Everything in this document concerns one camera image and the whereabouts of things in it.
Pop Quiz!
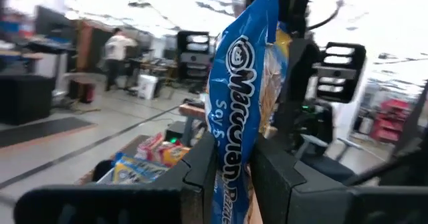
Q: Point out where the red and black box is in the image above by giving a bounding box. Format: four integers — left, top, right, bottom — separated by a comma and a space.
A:
80, 83, 96, 104

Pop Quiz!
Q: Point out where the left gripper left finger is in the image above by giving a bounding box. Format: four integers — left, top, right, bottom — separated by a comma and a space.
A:
13, 132, 218, 224

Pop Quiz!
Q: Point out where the black computer with green light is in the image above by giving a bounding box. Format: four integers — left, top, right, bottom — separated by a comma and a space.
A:
165, 120, 187, 144

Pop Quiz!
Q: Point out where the black floor cabinet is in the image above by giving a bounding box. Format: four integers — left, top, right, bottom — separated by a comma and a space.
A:
0, 75, 56, 126

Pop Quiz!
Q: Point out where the blue Maruchan noodle pack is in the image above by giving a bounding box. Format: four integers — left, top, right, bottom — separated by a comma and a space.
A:
204, 0, 292, 224
112, 152, 170, 185

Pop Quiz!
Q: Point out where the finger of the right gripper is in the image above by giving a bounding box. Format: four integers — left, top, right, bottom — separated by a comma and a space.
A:
176, 30, 211, 81
316, 42, 367, 104

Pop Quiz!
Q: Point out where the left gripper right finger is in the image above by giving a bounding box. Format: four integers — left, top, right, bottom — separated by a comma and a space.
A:
249, 135, 428, 224

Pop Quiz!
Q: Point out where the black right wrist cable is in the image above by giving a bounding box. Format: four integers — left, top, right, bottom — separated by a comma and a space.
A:
307, 0, 345, 31

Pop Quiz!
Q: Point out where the white trash bin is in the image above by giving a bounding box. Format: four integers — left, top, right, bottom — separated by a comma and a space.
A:
137, 74, 158, 100

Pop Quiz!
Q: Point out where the person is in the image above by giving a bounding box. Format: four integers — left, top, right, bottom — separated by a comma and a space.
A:
103, 27, 138, 92

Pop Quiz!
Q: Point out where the red tool cart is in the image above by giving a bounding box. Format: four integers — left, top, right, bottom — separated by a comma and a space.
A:
369, 98, 412, 144

